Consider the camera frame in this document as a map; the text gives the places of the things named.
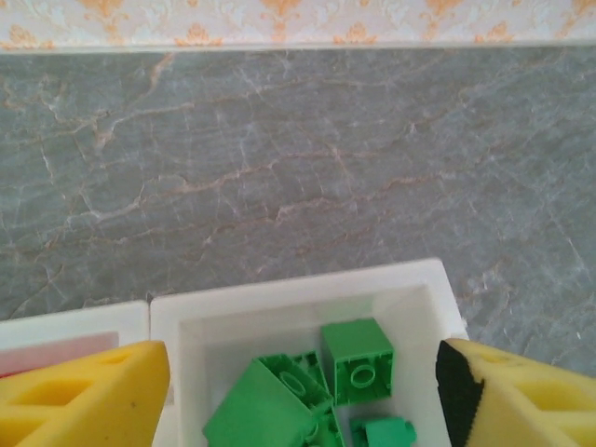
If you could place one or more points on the white bin for red legos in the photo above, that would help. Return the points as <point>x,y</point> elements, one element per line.
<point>70,321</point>

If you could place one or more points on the green square lego brick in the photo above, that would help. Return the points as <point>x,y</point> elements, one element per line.
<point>354,344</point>

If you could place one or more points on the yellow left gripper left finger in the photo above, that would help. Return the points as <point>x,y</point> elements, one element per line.
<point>93,410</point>

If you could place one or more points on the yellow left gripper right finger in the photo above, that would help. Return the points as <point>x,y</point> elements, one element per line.
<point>535,410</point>

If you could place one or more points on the long green lego brick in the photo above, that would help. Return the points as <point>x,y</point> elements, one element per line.
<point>256,410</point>

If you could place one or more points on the white bin for green legos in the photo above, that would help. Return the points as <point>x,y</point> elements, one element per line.
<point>279,298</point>

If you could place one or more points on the small rounded green lego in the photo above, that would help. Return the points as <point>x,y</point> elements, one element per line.
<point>386,430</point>

